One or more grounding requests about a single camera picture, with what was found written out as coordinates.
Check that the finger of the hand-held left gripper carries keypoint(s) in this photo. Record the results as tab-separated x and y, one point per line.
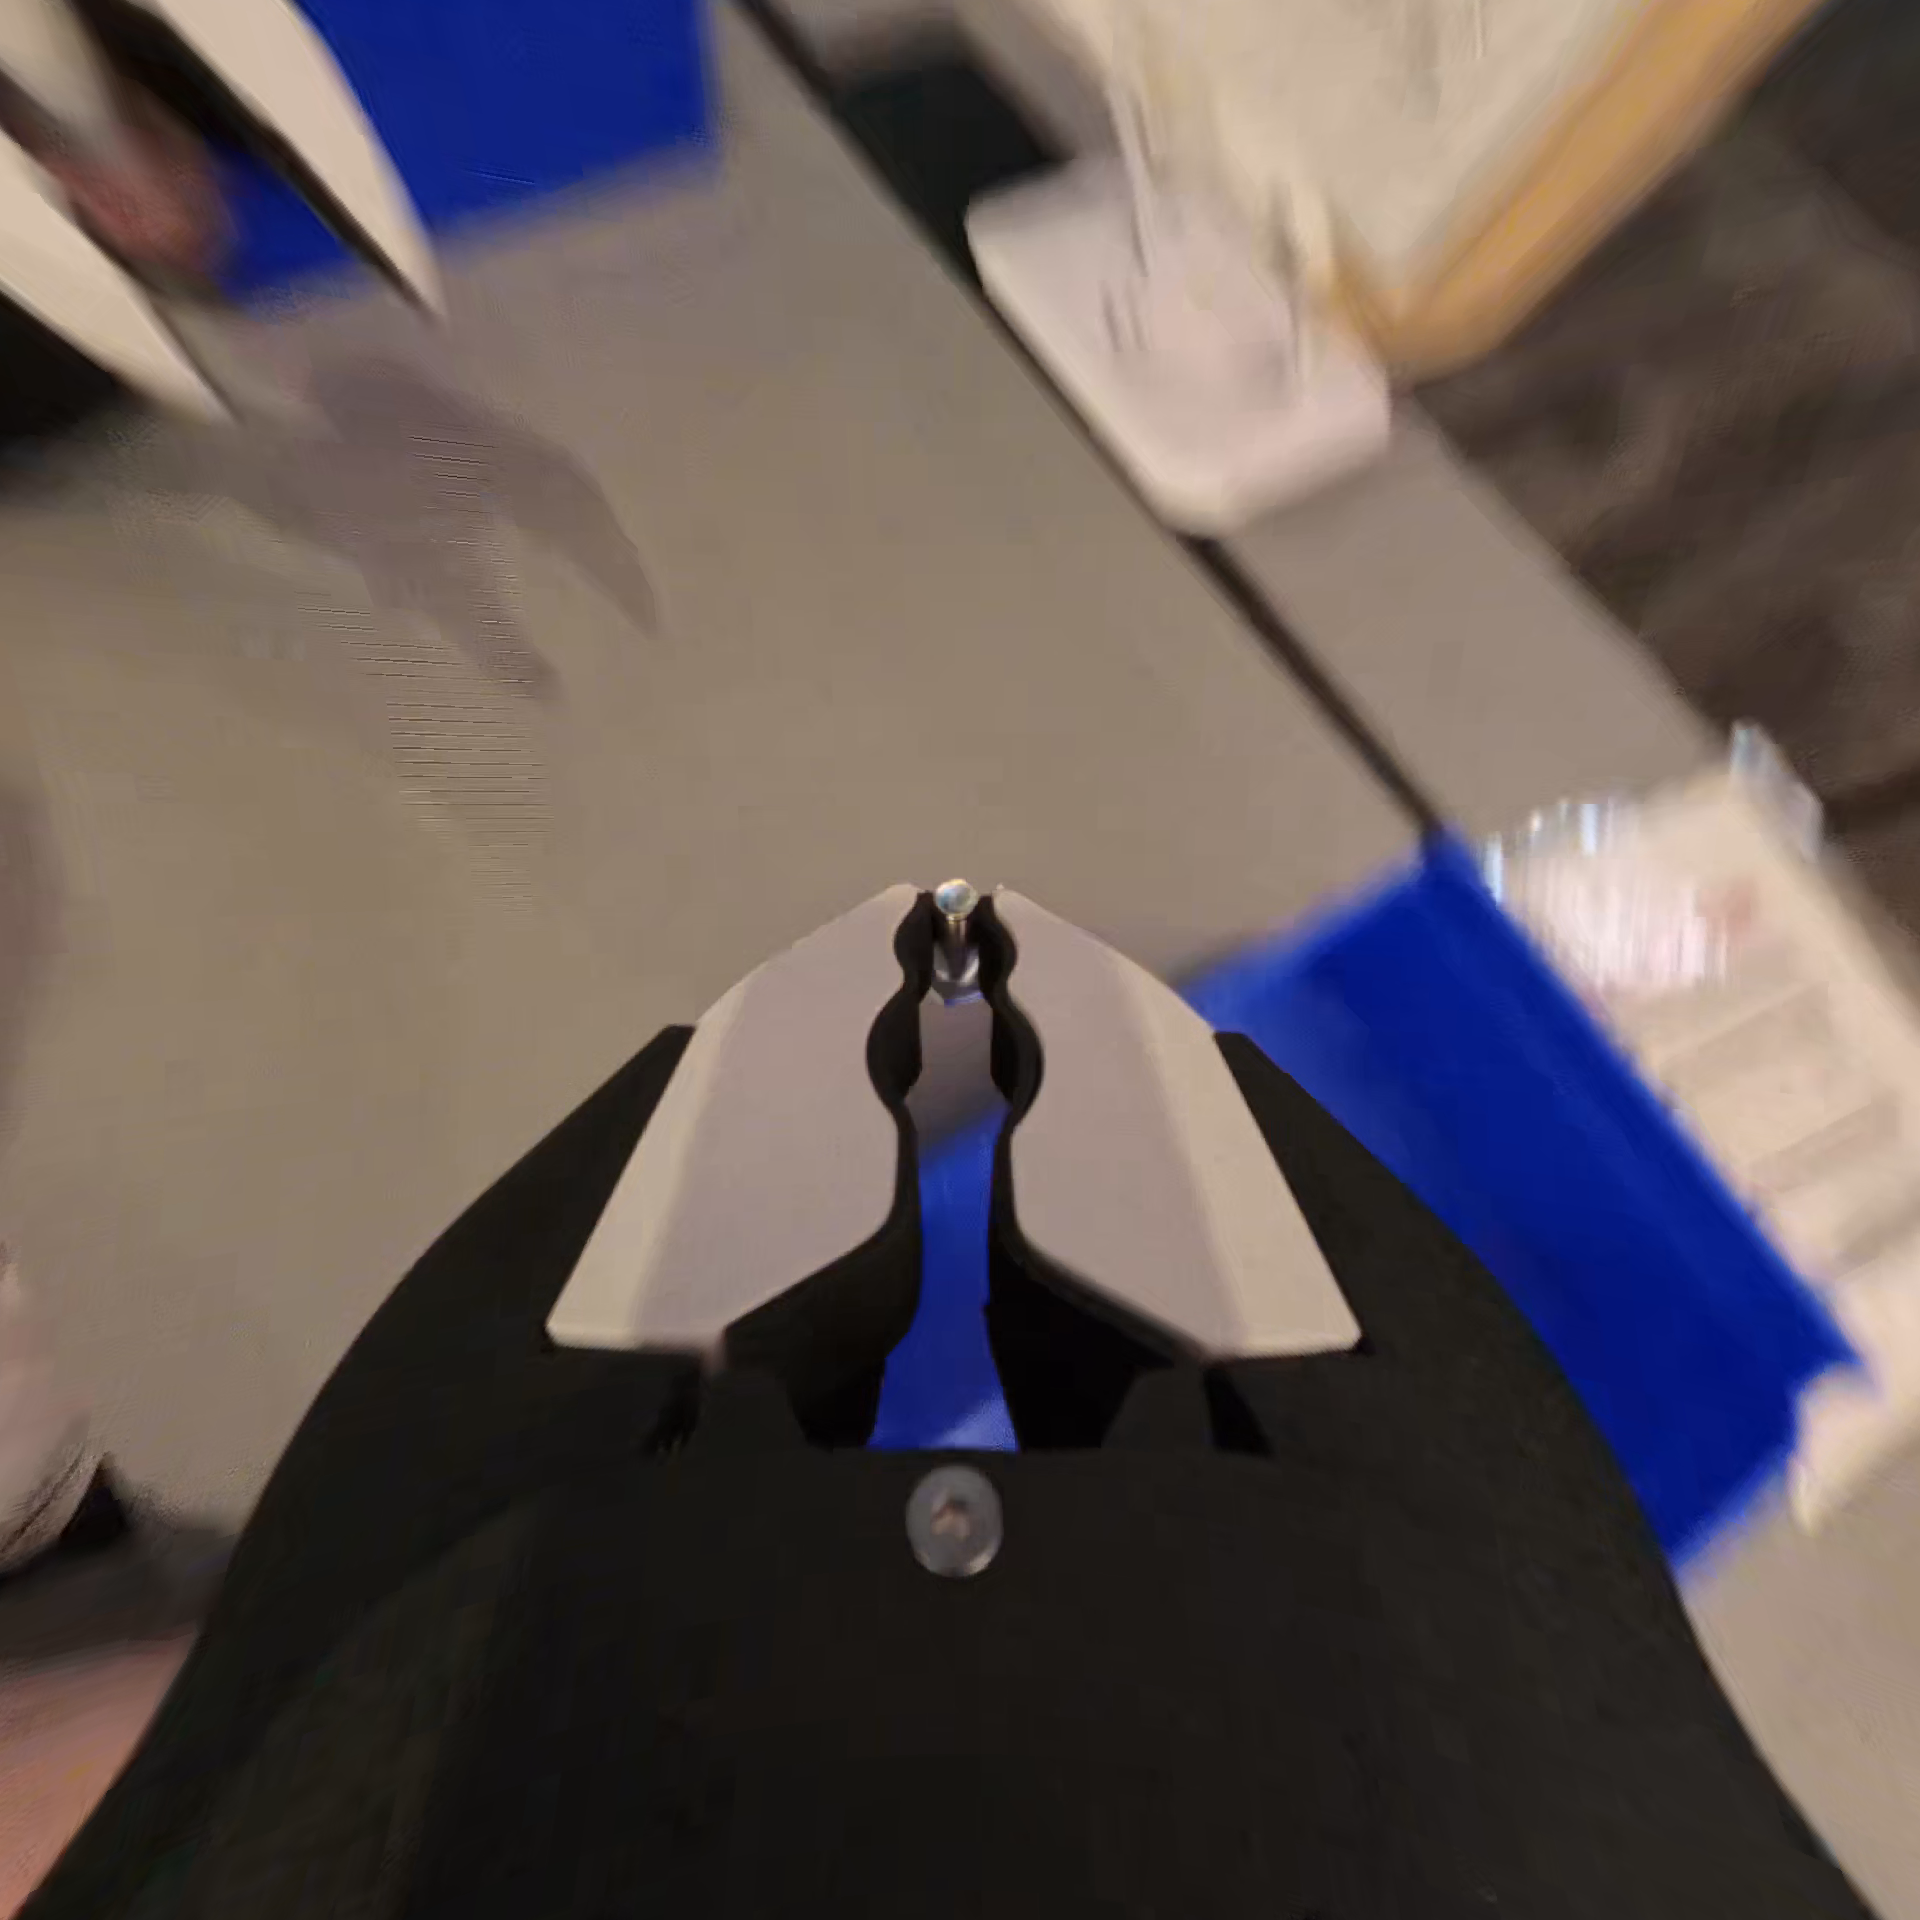
76	283
299	106

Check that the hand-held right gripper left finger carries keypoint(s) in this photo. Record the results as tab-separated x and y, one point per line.
733	1185

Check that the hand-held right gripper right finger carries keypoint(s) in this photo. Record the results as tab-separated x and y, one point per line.
1184	1185

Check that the blue plastic bin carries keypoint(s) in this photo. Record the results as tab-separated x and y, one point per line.
524	106
1500	1170

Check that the silver hex bolt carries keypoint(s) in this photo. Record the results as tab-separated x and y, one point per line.
956	961

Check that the person's right forearm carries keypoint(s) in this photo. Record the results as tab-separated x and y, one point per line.
60	1769

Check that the printed paper sheet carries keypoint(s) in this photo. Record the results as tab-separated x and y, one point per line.
1724	973

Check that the white document stand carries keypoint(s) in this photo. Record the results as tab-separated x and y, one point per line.
1201	420

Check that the printed instruction sheet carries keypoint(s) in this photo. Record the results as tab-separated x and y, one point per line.
1348	118

